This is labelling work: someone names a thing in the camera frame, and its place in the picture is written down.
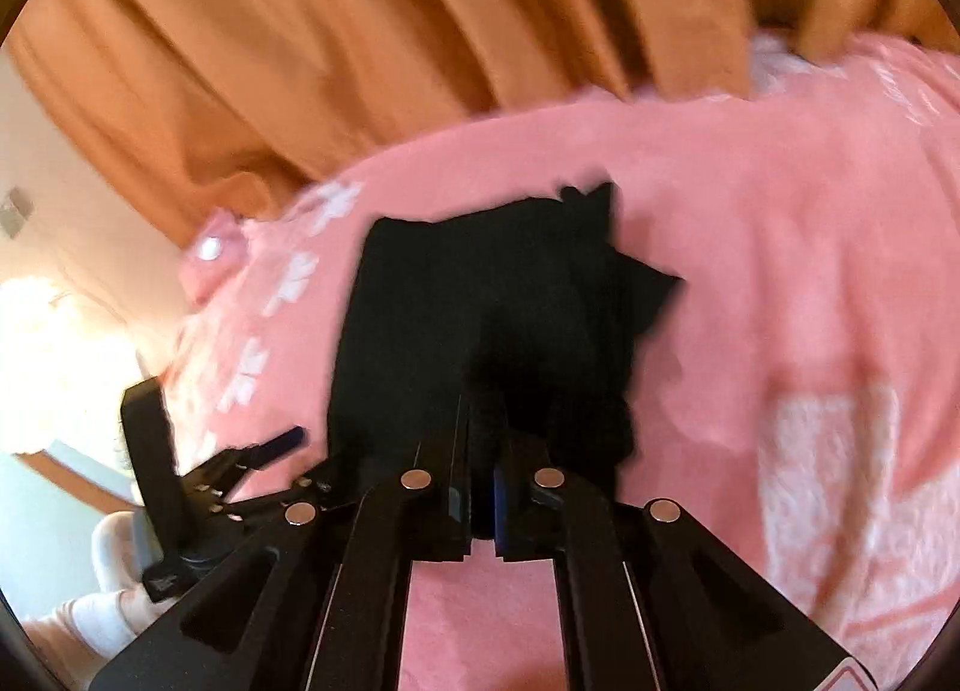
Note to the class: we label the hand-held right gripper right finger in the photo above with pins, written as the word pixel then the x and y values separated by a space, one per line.
pixel 504 511

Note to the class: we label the pink pillow with white button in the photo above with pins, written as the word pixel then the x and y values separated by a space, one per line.
pixel 217 278

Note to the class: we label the wooden furniture edge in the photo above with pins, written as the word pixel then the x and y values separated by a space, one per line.
pixel 75 477

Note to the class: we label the grey wall switch plate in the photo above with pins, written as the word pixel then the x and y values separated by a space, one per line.
pixel 13 212

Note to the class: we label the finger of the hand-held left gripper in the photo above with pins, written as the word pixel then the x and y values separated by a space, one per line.
pixel 300 485
pixel 281 442

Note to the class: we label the black sweater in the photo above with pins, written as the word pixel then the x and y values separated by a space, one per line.
pixel 465 286

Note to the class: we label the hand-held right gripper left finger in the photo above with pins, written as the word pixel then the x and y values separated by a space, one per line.
pixel 450 488

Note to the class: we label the orange curtain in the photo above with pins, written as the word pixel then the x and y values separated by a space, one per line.
pixel 300 23

